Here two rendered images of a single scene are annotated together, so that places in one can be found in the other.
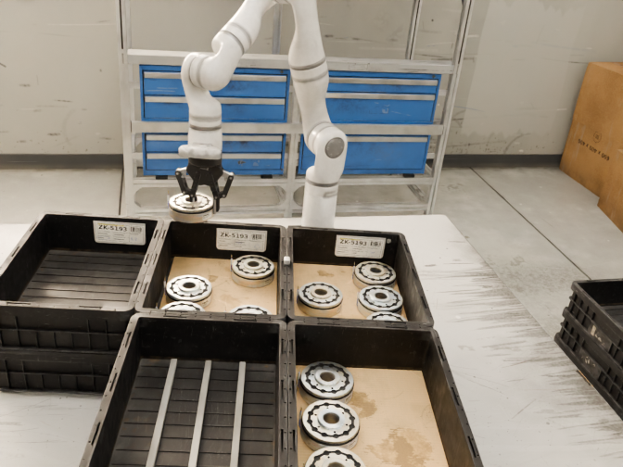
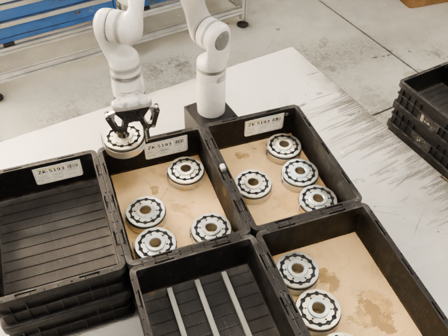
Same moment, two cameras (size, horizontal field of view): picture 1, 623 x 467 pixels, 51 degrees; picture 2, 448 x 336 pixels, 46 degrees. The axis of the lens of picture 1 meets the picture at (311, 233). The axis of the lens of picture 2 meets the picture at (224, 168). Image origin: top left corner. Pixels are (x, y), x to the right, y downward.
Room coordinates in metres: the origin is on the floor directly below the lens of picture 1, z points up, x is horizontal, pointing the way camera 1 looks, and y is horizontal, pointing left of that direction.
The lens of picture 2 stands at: (0.35, 0.30, 1.92)
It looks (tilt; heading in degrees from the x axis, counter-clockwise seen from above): 46 degrees down; 345
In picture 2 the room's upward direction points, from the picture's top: 1 degrees clockwise
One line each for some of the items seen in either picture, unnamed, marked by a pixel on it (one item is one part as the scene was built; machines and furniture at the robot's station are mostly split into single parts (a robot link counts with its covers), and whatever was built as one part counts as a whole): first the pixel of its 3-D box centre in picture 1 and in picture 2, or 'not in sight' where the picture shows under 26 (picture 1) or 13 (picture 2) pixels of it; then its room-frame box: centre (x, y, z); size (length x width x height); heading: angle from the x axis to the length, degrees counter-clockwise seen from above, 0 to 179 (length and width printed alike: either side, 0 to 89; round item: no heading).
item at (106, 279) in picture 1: (83, 279); (53, 233); (1.21, 0.50, 0.87); 0.40 x 0.30 x 0.11; 5
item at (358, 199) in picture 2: (352, 274); (277, 163); (1.26, -0.10, 0.92); 0.40 x 0.30 x 0.02; 5
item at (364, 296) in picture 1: (380, 298); (300, 172); (1.26, -0.17, 0.86); 0.10 x 0.10 x 0.01
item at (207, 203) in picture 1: (191, 202); (123, 137); (1.36, 0.29, 1.01); 0.10 x 0.10 x 0.01
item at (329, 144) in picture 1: (324, 155); (211, 46); (1.65, -0.02, 1.05); 0.09 x 0.09 x 0.17; 31
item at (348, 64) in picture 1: (298, 62); not in sight; (3.22, 0.15, 0.91); 1.70 x 0.10 x 0.05; 105
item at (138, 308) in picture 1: (219, 267); (169, 190); (1.23, 0.20, 0.92); 0.40 x 0.30 x 0.02; 5
